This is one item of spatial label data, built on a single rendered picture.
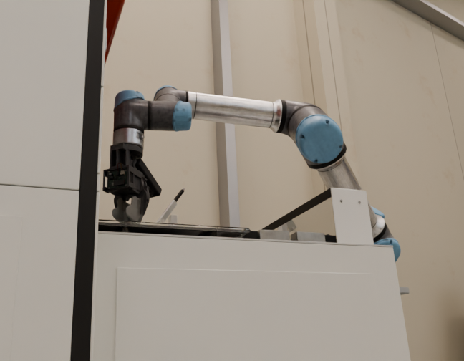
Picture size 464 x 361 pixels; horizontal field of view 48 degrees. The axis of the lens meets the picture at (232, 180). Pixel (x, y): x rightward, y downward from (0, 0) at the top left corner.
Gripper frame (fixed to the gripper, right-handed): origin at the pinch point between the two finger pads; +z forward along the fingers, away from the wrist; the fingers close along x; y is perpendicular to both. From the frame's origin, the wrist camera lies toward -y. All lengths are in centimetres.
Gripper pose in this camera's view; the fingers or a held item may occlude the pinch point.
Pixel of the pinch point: (131, 231)
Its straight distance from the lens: 126.6
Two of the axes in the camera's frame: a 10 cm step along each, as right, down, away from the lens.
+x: 9.3, -1.7, -3.3
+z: 0.5, 9.4, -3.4
